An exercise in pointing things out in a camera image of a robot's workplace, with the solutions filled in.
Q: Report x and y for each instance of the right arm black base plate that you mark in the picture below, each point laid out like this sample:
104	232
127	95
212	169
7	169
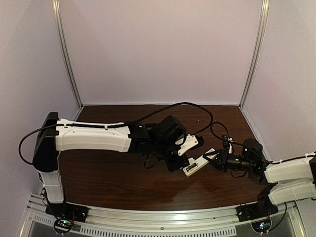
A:
247	212

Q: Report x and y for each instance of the right aluminium frame post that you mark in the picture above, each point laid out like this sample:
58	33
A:
262	24

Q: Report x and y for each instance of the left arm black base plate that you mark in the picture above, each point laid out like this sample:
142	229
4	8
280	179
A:
69	211

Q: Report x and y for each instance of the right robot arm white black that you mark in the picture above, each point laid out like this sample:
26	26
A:
287	180

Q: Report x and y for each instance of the left aluminium frame post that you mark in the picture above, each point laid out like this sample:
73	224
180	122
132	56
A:
65	53

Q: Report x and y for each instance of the green black AAA battery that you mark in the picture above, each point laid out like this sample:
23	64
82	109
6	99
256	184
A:
191	167

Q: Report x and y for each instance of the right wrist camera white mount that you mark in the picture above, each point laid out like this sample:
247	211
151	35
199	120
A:
227	144

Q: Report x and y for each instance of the front aluminium rail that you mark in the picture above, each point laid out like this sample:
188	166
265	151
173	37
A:
216	222

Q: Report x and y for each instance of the white remote control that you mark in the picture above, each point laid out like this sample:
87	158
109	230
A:
200	163

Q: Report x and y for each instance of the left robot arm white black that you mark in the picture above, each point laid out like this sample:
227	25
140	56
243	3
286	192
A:
167	141

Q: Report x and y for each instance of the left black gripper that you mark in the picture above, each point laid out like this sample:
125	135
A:
176	162

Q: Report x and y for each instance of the aluminium frame post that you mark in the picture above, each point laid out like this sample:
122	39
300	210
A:
65	53
262	24

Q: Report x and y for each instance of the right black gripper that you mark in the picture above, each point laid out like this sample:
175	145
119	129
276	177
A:
220	159

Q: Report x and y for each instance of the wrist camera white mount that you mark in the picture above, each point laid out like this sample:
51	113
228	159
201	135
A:
227	144
191	142

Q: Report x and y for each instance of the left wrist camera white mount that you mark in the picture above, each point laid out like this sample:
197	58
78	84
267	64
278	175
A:
191	142

